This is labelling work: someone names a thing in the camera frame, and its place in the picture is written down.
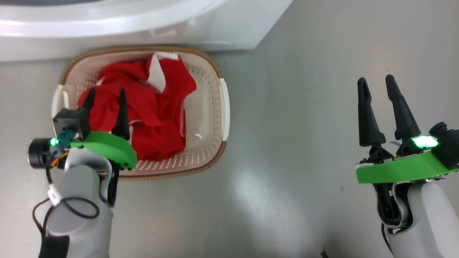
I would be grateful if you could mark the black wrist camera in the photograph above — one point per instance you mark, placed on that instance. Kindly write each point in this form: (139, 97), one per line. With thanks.
(448, 143)
(71, 120)

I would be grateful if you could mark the red garment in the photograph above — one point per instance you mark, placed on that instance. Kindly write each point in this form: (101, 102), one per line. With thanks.
(150, 114)

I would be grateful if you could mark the cream perforated basket brown rim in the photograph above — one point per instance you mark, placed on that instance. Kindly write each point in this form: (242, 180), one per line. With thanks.
(204, 107)

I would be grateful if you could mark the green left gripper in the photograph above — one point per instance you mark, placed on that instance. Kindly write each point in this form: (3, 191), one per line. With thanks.
(111, 147)

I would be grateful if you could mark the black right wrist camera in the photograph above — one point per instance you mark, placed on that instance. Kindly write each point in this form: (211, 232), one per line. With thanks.
(448, 143)

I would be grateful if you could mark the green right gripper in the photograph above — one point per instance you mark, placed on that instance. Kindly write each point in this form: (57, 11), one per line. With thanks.
(401, 170)

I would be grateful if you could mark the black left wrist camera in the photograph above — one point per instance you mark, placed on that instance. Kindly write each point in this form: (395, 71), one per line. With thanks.
(71, 120)

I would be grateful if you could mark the white front-load washing machine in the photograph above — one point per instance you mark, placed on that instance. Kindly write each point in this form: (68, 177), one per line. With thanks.
(107, 32)

